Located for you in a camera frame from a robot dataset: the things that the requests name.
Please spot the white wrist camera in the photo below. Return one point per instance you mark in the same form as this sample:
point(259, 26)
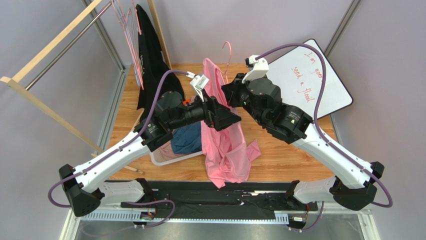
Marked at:
point(257, 68)
point(198, 83)

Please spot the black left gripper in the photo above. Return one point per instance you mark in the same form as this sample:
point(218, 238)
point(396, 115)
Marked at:
point(216, 115)

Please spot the orange garment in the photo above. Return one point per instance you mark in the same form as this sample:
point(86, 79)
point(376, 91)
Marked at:
point(189, 101)

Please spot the white board with red writing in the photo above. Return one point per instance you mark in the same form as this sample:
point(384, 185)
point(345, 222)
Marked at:
point(299, 75)

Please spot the white plastic laundry basket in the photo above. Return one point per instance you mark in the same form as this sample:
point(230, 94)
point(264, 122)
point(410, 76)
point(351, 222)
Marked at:
point(154, 154)

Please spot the teal blue t-shirt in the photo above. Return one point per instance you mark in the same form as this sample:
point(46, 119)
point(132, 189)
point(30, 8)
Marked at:
point(187, 139)

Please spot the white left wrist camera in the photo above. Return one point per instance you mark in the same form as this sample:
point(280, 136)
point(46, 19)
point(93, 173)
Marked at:
point(198, 83)

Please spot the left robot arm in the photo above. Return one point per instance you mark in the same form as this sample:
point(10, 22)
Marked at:
point(87, 186)

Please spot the black hanging t-shirt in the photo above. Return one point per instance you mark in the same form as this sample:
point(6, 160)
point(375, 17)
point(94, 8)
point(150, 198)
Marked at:
point(150, 54)

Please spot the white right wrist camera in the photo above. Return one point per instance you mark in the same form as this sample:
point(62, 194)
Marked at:
point(257, 68)

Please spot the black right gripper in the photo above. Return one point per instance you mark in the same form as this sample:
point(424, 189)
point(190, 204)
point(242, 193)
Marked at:
point(235, 92)

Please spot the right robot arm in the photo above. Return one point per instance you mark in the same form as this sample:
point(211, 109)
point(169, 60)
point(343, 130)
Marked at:
point(352, 185)

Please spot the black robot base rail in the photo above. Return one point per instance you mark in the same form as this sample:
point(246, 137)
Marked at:
point(235, 201)

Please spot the pink t-shirt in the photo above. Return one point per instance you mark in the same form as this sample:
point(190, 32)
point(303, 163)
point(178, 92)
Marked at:
point(228, 157)

